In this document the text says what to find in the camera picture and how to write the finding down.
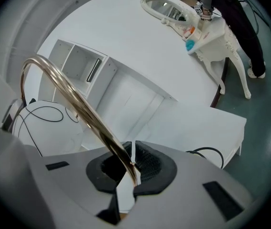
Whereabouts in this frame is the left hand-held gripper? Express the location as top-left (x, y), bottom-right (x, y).
top-left (1, 98), bottom-right (27, 132)

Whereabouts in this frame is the black power cable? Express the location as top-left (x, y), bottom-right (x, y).
top-left (186, 146), bottom-right (225, 169)

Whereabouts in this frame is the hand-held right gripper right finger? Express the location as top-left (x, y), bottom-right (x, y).
top-left (132, 140), bottom-right (178, 197)

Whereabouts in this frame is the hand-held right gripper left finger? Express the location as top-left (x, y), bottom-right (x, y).
top-left (86, 151), bottom-right (127, 195)

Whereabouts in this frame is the white ornate dressing table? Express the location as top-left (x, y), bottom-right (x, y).
top-left (182, 15), bottom-right (252, 100)

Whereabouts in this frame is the white oval vanity mirror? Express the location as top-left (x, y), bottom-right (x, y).
top-left (140, 0), bottom-right (198, 31)

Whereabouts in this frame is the blue fluffy puff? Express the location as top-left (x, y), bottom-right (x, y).
top-left (185, 39), bottom-right (197, 52)

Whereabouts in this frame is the white tray with orange items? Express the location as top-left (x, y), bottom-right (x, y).
top-left (182, 25), bottom-right (202, 40)

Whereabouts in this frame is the white shelf unit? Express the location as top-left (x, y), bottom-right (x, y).
top-left (36, 39), bottom-right (179, 150)

